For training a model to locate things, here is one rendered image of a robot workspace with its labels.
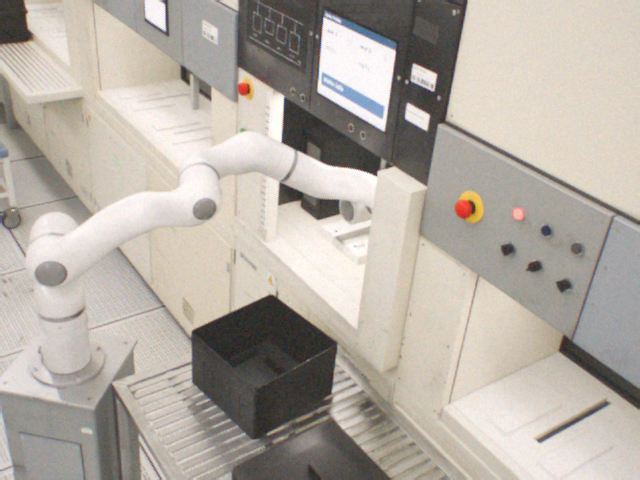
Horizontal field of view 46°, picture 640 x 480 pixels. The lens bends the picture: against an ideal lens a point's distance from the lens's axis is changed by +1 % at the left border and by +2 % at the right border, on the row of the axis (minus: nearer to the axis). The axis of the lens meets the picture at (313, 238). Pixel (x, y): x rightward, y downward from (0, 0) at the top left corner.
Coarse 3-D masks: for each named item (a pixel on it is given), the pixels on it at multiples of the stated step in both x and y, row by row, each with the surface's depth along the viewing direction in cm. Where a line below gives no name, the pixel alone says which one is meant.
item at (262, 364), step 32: (224, 320) 197; (256, 320) 207; (288, 320) 204; (192, 352) 193; (224, 352) 203; (256, 352) 208; (288, 352) 209; (320, 352) 197; (224, 384) 185; (256, 384) 199; (288, 384) 182; (320, 384) 193; (256, 416) 179; (288, 416) 189
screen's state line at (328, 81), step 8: (328, 80) 188; (336, 80) 185; (328, 88) 189; (336, 88) 186; (344, 88) 183; (352, 88) 180; (344, 96) 184; (352, 96) 181; (360, 96) 179; (360, 104) 179; (368, 104) 177; (376, 104) 174; (376, 112) 175
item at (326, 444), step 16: (304, 432) 173; (320, 432) 174; (336, 432) 174; (272, 448) 168; (288, 448) 169; (304, 448) 169; (320, 448) 169; (336, 448) 170; (352, 448) 170; (240, 464) 164; (256, 464) 164; (272, 464) 165; (288, 464) 165; (304, 464) 165; (320, 464) 165; (336, 464) 166; (352, 464) 166; (368, 464) 167
